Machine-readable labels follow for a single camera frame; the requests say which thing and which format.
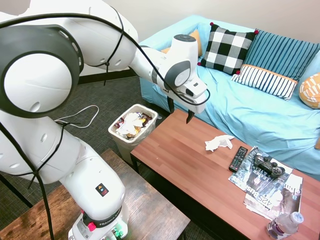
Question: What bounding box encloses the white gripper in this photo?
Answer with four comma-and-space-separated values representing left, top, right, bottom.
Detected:
163, 87, 207, 125

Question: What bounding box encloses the white tissue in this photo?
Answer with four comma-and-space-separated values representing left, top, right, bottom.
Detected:
204, 134, 236, 152

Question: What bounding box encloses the crumpled white paper trash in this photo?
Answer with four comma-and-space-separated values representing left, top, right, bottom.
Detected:
117, 111, 145, 137

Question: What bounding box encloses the white plastic trash bin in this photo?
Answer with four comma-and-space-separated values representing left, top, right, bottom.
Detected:
107, 103, 159, 166

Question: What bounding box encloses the brown snack wrapper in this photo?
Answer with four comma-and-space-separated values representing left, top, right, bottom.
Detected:
140, 112, 154, 124

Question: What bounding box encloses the yellow snack wrapper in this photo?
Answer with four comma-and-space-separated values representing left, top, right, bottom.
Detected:
125, 117, 147, 140

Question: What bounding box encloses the reddish wooden coffee table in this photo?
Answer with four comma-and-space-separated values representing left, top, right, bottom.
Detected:
129, 108, 320, 240

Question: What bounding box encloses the sofa with blue cover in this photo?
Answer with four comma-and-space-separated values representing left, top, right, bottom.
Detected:
138, 14, 320, 181

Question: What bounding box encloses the orange pillow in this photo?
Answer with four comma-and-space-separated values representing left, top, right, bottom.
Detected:
159, 29, 203, 58

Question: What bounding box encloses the black TV remote control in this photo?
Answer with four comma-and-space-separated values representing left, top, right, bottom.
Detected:
228, 145, 249, 173

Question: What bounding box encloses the black white checkered pillow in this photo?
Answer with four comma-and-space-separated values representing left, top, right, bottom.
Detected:
197, 21, 260, 76

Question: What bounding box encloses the white navy striped pillow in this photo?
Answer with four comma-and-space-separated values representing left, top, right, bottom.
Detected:
230, 63, 299, 102

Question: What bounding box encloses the dark wooden robot stand table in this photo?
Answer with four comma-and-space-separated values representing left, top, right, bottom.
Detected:
0, 148, 191, 240

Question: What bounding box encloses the black white Leader magazine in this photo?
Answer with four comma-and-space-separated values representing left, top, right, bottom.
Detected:
227, 145, 294, 193

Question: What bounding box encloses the black game controller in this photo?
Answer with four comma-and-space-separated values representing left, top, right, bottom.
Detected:
253, 154, 286, 179

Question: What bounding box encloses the blue striped pillow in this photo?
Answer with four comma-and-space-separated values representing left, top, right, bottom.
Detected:
241, 29, 320, 82

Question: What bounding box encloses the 425 Business magazine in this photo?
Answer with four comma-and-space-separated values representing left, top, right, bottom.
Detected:
243, 173, 304, 221

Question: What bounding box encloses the yellow white patterned pillow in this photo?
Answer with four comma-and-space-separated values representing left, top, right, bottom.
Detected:
298, 72, 320, 110

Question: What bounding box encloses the clear plastic water bottle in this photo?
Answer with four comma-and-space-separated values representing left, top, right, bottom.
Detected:
265, 211, 305, 240

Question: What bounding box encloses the black floor strip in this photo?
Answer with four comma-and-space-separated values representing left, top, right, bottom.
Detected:
0, 173, 34, 209

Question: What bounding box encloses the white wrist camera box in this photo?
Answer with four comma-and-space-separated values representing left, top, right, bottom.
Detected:
178, 79, 209, 99

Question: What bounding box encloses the white power cable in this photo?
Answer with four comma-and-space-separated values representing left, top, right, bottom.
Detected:
53, 104, 100, 130

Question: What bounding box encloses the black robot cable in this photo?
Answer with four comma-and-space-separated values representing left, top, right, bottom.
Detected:
0, 6, 211, 240

